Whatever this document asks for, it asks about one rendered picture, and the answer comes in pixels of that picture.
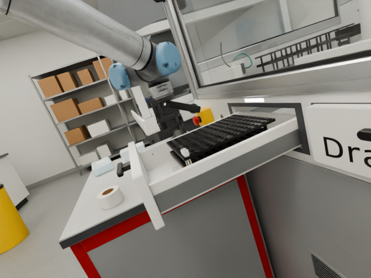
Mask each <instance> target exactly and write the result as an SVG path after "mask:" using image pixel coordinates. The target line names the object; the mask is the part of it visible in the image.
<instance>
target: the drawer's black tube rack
mask: <svg viewBox="0 0 371 278"><path fill-rule="evenodd" d="M272 122H275V119H274V118H268V117H258V116H247V115H236V114H233V115H231V116H228V117H226V118H224V119H221V120H219V121H217V122H214V123H212V124H210V125H207V126H204V127H202V128H200V129H197V130H195V131H192V132H190V133H188V134H185V135H183V136H180V137H178V138H175V139H173V141H174V142H175V143H177V144H178V145H180V146H181V147H182V148H186V149H187V150H188V151H189V154H191V155H192V156H193V158H191V160H192V163H195V162H197V161H200V160H202V159H204V158H206V157H208V156H211V155H213V154H215V153H218V152H220V151H222V150H224V149H226V148H229V147H231V146H233V145H235V144H237V143H240V142H242V141H244V140H246V139H248V138H251V137H253V136H255V135H257V134H259V133H262V132H264V131H266V130H268V128H267V125H268V124H270V123H272ZM262 127H263V128H262ZM170 154H171V156H172V157H173V158H174V159H175V160H176V161H177V162H178V163H179V164H180V165H181V167H182V168H184V167H186V163H185V161H184V160H183V159H182V158H181V157H180V156H179V155H178V154H177V153H176V152H175V151H174V150H172V151H170Z"/></svg>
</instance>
